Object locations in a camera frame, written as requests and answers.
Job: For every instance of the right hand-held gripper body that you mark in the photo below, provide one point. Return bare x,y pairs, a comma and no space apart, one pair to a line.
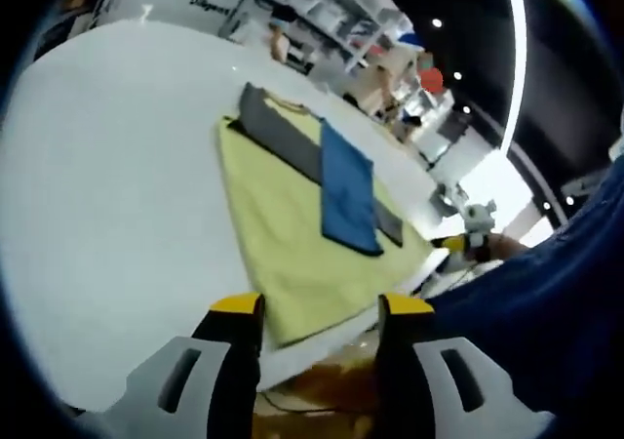
475,248

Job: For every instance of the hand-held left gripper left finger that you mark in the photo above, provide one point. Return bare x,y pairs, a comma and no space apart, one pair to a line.
195,385

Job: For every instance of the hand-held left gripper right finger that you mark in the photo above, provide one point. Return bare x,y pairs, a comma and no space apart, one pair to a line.
429,395

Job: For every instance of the yellow grey blue garment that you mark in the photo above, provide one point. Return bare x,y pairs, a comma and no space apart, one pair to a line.
273,244

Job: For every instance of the person's right hand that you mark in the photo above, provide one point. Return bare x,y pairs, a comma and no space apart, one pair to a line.
507,248

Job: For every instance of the white device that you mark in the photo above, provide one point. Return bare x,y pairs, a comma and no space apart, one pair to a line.
480,214

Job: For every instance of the person in blue sleeve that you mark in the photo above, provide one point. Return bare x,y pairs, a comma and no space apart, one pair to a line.
512,341

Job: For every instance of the curved ceiling light strip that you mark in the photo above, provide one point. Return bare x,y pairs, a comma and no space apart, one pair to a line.
521,58

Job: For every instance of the ceiling spotlights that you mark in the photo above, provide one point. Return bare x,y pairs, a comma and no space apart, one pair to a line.
436,22

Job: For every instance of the metal storage shelf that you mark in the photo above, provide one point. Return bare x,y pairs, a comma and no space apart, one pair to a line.
351,29

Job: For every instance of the white paper cup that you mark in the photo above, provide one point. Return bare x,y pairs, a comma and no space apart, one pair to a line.
146,12

